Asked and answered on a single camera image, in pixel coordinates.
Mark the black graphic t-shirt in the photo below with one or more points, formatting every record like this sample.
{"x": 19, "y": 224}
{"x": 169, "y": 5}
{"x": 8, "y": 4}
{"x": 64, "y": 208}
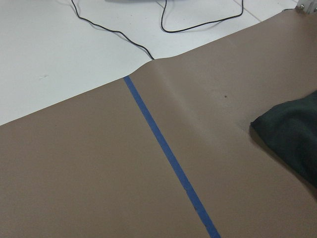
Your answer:
{"x": 290, "y": 131}

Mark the aluminium frame post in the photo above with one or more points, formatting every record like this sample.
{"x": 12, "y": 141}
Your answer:
{"x": 307, "y": 6}

